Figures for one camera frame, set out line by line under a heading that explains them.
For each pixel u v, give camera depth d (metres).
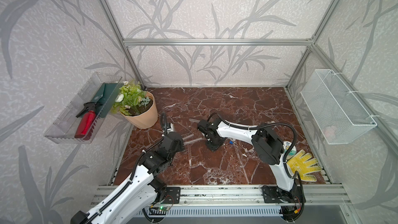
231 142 0.91
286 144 0.82
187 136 0.94
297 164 0.83
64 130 0.59
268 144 0.52
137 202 0.55
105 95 0.73
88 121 0.60
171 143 0.57
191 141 0.91
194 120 1.02
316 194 0.76
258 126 0.55
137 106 0.87
